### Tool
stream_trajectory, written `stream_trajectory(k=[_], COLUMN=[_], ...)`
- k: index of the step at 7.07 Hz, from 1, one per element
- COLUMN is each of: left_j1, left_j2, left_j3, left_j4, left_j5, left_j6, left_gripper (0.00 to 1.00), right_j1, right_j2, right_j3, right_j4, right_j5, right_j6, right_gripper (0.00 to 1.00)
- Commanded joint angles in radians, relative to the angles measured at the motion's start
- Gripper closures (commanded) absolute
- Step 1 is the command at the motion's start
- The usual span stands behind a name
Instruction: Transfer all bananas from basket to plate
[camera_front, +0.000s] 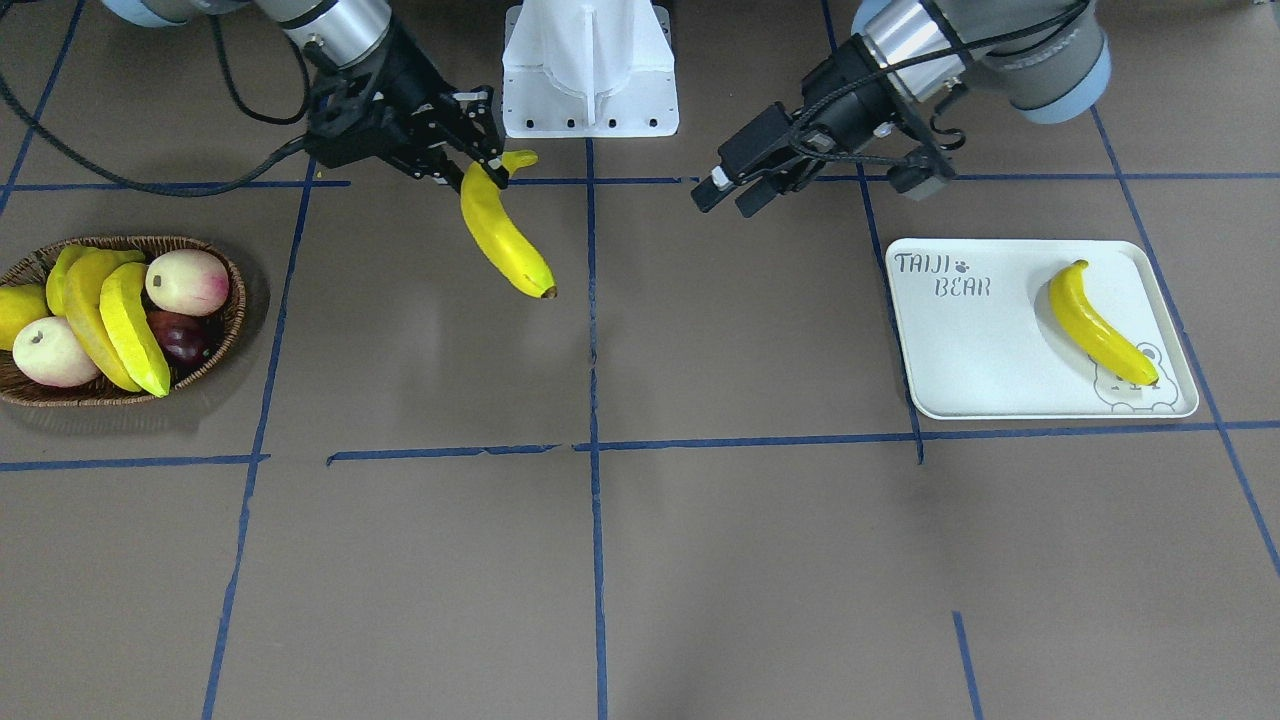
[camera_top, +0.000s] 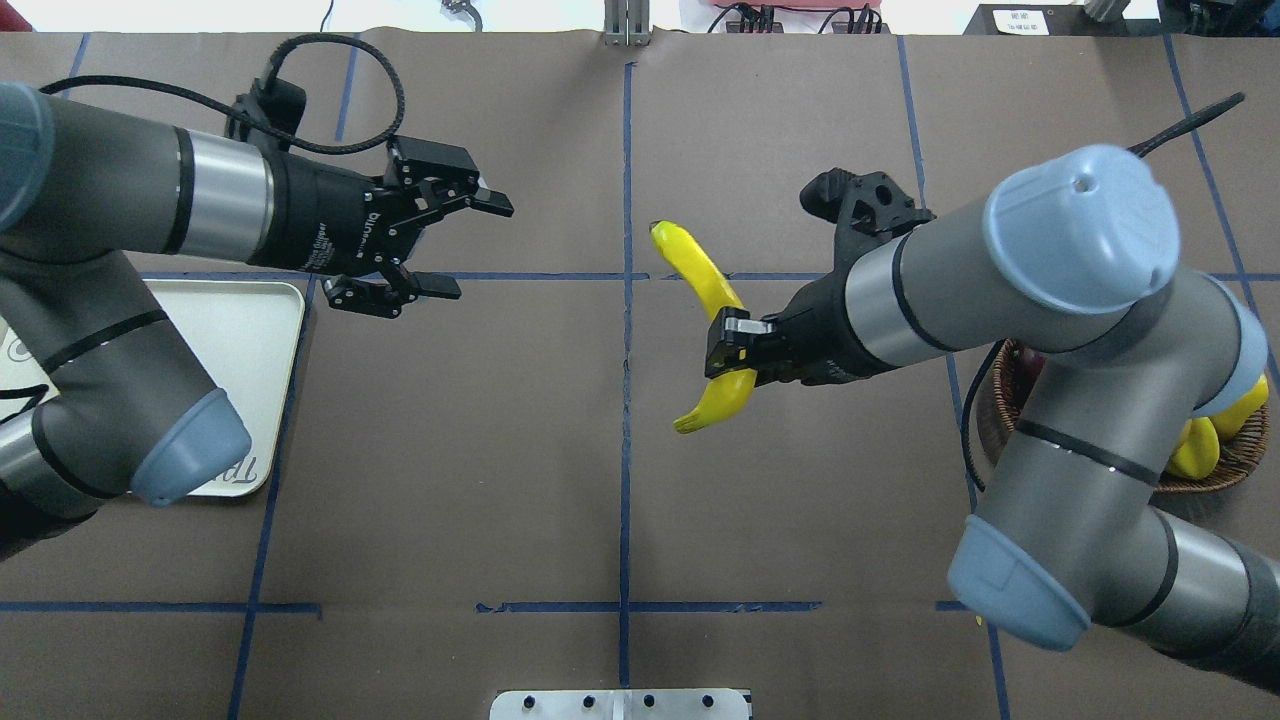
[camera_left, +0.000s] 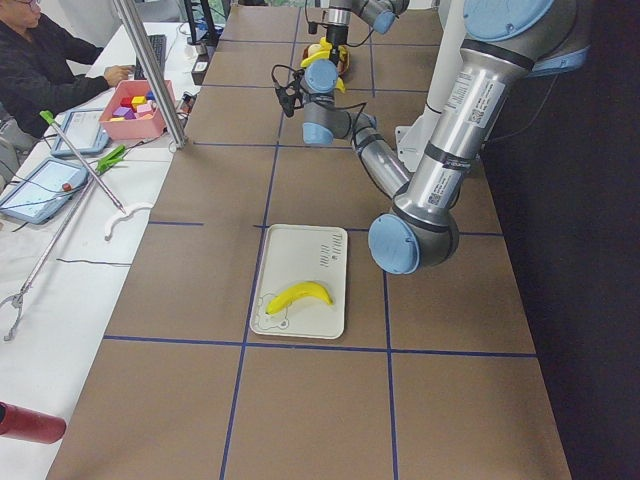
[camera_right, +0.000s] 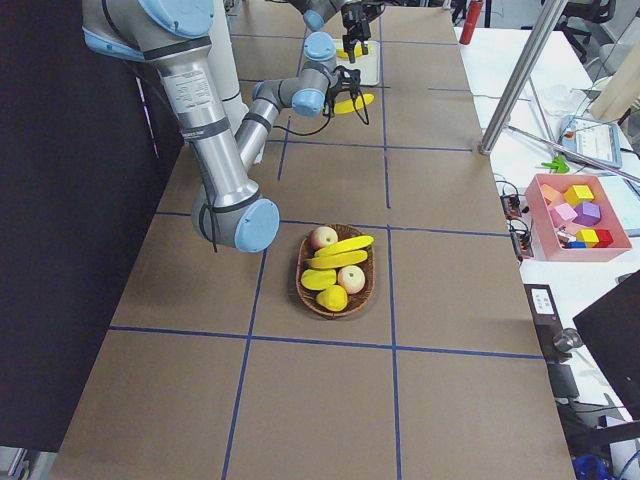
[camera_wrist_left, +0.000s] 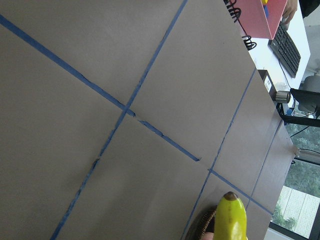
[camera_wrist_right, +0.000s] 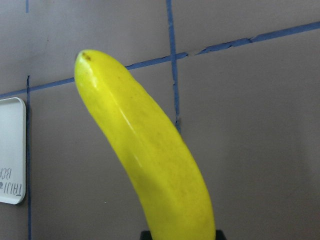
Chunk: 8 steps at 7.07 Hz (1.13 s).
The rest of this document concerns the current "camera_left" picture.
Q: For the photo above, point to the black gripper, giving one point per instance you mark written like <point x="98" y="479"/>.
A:
<point x="334" y="34"/>

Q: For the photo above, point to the yellow banana top long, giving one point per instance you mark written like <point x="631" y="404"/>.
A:
<point x="342" y="63"/>

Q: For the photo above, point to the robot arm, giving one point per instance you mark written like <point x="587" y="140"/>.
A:
<point x="487" y="46"/>
<point x="379" y="15"/>

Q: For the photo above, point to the brown wicker basket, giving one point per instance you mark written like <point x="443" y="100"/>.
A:
<point x="321" y="66"/>

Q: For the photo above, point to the black keyboard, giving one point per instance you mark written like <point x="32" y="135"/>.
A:
<point x="158" y="47"/>

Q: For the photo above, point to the pink bin of blocks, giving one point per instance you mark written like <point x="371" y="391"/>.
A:
<point x="133" y="112"/>

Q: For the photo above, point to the white bear print tray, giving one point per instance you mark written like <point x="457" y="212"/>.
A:
<point x="297" y="253"/>

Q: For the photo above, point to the green clip tool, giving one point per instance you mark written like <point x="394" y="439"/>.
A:
<point x="110" y="160"/>

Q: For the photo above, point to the blue tablet far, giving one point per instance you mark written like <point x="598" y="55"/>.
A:
<point x="83" y="128"/>

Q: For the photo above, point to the blue tablet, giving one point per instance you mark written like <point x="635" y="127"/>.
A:
<point x="44" y="191"/>
<point x="83" y="128"/>

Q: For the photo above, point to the white curved plastic hook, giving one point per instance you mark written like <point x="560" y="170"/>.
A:
<point x="122" y="215"/>

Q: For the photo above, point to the seated person in black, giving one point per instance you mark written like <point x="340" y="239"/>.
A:
<point x="35" y="72"/>

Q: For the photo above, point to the blue tablet near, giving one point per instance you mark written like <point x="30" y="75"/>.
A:
<point x="44" y="191"/>

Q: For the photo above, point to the long metal grabber tool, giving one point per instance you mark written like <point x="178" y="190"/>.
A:
<point x="16" y="300"/>

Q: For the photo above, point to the red cylinder bottle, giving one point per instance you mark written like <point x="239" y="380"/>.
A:
<point x="29" y="425"/>

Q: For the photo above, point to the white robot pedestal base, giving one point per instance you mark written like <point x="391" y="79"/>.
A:
<point x="412" y="140"/>

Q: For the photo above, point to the aluminium frame post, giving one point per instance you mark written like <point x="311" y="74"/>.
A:
<point x="136" y="32"/>

